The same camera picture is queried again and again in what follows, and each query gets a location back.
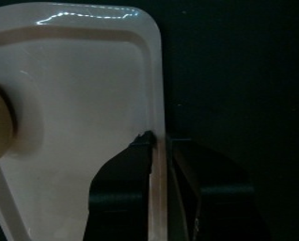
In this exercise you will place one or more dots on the pale pink plastic plate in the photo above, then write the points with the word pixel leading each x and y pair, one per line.
pixel 81 109

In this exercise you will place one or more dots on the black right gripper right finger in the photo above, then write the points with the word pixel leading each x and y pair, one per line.
pixel 224 194

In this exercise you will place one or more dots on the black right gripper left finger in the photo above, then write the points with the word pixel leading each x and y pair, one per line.
pixel 121 188

